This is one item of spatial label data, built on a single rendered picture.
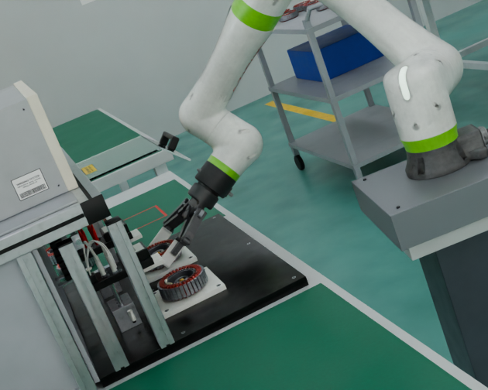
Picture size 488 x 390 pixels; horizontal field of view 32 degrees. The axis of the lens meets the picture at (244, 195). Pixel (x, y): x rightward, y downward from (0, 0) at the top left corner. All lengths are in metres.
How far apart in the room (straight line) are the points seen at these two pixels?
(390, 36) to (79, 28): 5.31
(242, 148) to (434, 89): 0.51
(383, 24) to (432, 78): 0.23
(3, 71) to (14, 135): 5.41
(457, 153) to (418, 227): 0.22
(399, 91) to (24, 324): 0.91
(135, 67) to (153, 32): 0.33
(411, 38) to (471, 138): 0.28
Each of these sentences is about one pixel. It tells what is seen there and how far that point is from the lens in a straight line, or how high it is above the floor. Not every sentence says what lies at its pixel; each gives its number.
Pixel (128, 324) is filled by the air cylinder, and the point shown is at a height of 0.78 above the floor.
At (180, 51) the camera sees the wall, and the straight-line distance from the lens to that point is 7.32.
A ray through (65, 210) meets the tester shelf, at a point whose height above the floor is 1.11.
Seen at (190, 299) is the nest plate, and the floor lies 0.78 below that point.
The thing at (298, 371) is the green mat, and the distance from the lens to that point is 1.50.
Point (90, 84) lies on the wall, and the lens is 7.18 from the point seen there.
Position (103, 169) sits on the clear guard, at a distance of 2.04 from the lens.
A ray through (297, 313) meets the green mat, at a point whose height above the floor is 0.75.
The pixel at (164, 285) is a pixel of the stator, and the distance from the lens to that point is 1.89.
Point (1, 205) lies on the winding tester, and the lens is 1.73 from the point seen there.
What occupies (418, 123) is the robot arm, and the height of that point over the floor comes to 0.96.
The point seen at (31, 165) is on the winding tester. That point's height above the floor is 1.19.
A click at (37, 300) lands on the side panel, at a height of 0.98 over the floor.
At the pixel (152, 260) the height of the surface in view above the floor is 0.89.
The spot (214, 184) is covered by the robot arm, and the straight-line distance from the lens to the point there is 2.09.
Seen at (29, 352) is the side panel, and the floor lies 0.89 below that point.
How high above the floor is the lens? 1.49
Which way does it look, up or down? 17 degrees down
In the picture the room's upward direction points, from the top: 21 degrees counter-clockwise
